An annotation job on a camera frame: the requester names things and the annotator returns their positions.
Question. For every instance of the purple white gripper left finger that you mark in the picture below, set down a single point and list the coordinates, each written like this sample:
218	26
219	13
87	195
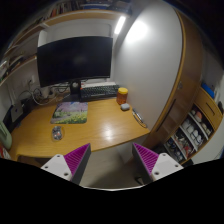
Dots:
71	166

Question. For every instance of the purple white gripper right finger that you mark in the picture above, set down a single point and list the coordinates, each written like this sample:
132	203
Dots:
153	166

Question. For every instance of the floral picture mouse pad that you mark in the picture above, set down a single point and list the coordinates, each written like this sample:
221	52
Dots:
70	113

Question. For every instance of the black computer monitor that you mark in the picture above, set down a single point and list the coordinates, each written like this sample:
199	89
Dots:
74	59

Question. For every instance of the wooden open shelf cabinet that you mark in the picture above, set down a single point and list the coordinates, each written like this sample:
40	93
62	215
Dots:
200	124

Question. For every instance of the small grey earbuds case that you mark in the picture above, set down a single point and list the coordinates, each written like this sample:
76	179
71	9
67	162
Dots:
125	107

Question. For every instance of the pale green appliance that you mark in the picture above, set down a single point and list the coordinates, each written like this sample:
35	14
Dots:
5	136

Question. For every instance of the dark mechanical keyboard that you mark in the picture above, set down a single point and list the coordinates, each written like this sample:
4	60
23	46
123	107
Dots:
96	92

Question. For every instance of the orange jar with yellow lid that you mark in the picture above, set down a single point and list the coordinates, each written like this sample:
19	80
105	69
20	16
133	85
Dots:
122	94

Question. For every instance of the wooden wall shelf with books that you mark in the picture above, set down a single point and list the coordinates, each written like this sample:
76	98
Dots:
61	11

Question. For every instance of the wall light strip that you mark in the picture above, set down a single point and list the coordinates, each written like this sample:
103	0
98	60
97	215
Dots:
119	25

